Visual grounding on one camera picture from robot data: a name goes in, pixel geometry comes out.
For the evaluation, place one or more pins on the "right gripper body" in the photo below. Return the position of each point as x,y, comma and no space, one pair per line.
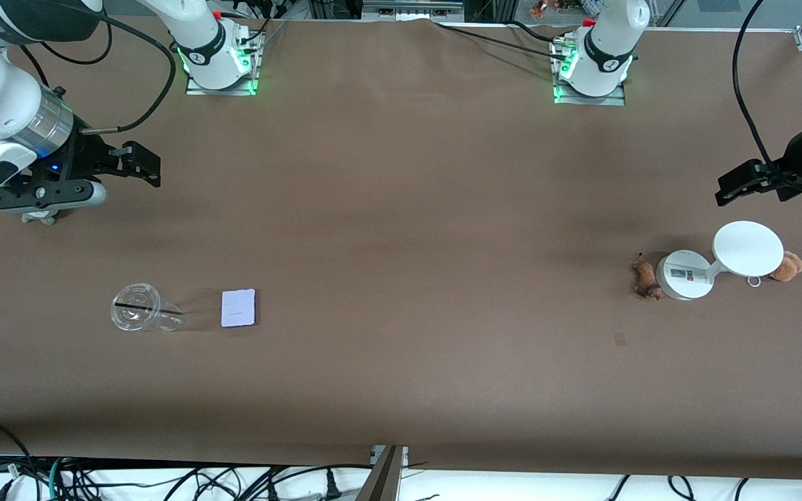
85,154

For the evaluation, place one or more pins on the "small brown lion statue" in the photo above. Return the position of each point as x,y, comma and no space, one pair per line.
646,278

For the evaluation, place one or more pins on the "lilac smartphone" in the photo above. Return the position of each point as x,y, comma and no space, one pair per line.
238,308

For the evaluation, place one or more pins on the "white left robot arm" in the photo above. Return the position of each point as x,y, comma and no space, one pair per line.
606,56

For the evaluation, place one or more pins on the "grey green plush toy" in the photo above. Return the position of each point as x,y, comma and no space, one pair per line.
42,217

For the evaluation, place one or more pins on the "thin black straw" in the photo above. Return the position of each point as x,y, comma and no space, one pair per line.
138,305

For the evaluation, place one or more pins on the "clear plastic cup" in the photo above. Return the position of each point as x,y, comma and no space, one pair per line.
138,309

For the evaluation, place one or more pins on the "colourful background toys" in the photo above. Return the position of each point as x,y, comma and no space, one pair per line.
561,7

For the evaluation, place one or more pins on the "black power plug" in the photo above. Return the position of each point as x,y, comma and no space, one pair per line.
333,485

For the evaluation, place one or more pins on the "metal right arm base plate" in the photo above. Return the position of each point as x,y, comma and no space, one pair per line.
251,76

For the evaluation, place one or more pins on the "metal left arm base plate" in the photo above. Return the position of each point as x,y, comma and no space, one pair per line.
606,99

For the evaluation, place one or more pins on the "grey metal rail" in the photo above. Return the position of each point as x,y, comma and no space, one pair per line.
411,8

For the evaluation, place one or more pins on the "metal bracket post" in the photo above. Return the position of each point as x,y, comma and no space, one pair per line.
383,476

